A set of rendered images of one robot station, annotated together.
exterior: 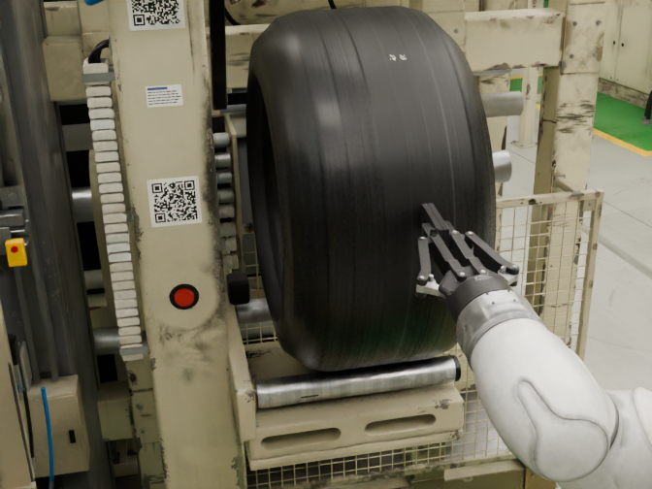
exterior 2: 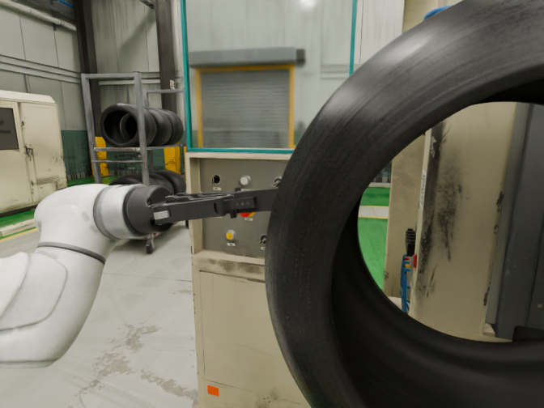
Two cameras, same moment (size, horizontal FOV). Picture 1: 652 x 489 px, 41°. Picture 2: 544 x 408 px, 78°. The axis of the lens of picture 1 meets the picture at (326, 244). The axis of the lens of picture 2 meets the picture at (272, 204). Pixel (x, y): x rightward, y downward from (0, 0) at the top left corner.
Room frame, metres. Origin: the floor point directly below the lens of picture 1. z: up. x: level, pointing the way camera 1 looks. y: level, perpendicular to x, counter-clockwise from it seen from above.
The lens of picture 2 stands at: (1.29, -0.52, 1.33)
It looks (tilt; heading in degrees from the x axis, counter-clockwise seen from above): 12 degrees down; 121
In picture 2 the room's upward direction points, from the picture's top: straight up
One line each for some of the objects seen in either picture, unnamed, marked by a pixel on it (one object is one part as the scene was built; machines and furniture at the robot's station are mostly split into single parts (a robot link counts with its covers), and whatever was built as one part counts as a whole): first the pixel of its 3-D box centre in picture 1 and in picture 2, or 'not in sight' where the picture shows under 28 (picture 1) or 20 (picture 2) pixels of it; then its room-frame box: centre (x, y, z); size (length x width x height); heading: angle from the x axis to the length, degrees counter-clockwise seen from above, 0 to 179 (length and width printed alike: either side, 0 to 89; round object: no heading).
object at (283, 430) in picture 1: (352, 414); not in sight; (1.20, -0.04, 0.83); 0.36 x 0.09 x 0.06; 101
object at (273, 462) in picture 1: (335, 388); not in sight; (1.34, -0.01, 0.80); 0.37 x 0.36 x 0.02; 11
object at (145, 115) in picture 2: not in sight; (147, 163); (-2.17, 2.26, 0.96); 1.36 x 0.71 x 1.92; 109
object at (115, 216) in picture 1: (118, 216); not in sight; (1.23, 0.31, 1.19); 0.05 x 0.04 x 0.48; 11
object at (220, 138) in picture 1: (188, 197); not in sight; (1.67, 0.28, 1.05); 0.20 x 0.15 x 0.30; 101
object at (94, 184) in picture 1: (122, 300); not in sight; (2.07, 0.55, 0.61); 0.33 x 0.06 x 0.86; 11
